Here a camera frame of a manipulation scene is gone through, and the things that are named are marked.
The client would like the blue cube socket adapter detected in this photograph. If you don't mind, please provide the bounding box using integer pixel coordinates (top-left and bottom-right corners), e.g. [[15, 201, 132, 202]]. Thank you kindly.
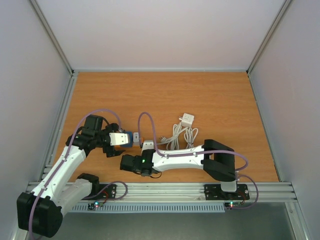
[[124, 131, 133, 148]]

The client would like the orange power strip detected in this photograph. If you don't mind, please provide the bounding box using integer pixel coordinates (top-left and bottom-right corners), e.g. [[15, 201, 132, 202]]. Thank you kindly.
[[132, 137, 144, 149]]

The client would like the grey white plug adapter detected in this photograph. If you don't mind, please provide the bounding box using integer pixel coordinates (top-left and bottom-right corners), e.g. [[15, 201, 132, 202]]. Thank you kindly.
[[132, 132, 141, 148]]

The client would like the orange strip white cable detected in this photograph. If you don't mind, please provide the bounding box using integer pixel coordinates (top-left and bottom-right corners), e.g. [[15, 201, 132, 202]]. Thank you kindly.
[[158, 123, 186, 151]]

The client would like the teal strip white cable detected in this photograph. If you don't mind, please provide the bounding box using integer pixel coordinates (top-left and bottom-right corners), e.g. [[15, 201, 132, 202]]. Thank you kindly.
[[183, 126, 199, 149]]

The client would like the white cube socket adapter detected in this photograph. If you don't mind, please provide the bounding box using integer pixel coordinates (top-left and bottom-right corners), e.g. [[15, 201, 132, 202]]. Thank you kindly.
[[178, 113, 195, 128]]

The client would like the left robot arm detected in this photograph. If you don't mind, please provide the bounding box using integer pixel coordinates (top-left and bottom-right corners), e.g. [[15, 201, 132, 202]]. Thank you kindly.
[[16, 112, 130, 238]]

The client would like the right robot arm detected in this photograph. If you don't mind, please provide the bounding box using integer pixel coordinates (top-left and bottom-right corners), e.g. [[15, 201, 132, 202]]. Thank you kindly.
[[119, 139, 239, 198]]

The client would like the left small circuit board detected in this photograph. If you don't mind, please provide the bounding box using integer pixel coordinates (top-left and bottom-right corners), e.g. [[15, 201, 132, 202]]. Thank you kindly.
[[87, 201, 105, 211]]

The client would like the small circuit board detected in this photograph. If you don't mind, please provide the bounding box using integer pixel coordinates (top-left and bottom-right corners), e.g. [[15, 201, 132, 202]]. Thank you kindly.
[[224, 201, 242, 209], [87, 201, 105, 211]]

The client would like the right small circuit board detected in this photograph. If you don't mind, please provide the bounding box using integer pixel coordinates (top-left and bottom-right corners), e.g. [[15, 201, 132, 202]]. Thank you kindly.
[[224, 201, 242, 209]]

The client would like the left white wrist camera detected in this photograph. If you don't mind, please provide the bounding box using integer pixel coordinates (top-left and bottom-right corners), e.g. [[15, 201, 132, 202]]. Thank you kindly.
[[109, 132, 129, 146]]

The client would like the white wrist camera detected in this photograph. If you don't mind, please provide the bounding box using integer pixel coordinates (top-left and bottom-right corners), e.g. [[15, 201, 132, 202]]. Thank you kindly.
[[141, 140, 155, 151], [109, 132, 129, 146]]

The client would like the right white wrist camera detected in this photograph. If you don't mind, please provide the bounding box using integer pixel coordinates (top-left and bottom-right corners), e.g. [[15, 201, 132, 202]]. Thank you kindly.
[[141, 140, 155, 151]]

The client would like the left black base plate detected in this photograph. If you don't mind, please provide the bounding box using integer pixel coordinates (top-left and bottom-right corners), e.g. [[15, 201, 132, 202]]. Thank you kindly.
[[83, 183, 117, 201]]

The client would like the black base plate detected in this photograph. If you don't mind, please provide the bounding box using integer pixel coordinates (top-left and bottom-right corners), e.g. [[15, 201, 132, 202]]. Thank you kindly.
[[83, 183, 117, 201], [204, 184, 250, 201]]

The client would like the grey slotted cable duct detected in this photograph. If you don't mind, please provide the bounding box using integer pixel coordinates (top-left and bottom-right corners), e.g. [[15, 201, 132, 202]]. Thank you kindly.
[[70, 202, 225, 214]]

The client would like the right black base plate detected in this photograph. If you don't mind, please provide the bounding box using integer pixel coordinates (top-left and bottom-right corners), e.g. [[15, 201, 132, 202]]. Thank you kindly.
[[204, 184, 250, 201]]

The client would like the aluminium front rail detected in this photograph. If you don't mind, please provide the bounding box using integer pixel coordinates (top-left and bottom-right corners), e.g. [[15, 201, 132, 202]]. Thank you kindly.
[[22, 181, 298, 203]]

